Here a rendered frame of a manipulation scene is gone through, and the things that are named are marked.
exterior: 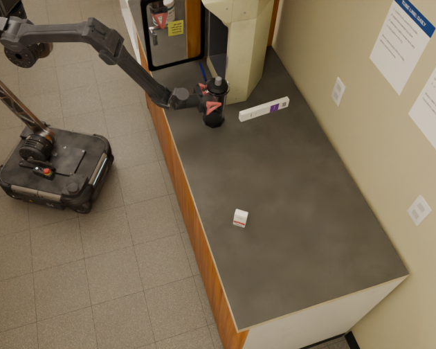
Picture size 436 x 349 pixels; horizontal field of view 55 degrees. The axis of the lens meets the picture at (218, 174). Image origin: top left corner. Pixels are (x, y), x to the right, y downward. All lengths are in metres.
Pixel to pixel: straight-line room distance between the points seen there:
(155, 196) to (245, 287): 1.44
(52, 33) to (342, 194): 1.30
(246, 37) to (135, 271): 1.54
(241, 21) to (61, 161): 1.56
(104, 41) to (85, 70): 2.27
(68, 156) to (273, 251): 1.65
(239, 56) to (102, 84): 1.94
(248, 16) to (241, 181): 0.68
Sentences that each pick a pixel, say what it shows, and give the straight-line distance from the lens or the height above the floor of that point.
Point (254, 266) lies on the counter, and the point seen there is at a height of 0.94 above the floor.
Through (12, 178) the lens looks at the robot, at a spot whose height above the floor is 0.24.
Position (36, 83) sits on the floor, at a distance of 3.82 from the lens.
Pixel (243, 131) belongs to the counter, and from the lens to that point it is 1.99.
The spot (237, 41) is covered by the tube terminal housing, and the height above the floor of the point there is 1.31.
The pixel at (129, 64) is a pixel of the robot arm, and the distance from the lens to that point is 1.64.
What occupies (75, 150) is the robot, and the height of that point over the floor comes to 0.26.
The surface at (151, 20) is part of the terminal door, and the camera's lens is 2.04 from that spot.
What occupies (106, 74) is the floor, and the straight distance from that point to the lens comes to 3.75.
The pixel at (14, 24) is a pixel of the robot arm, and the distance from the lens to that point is 1.79.
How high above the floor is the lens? 2.44
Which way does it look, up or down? 55 degrees down
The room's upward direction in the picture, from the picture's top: 4 degrees clockwise
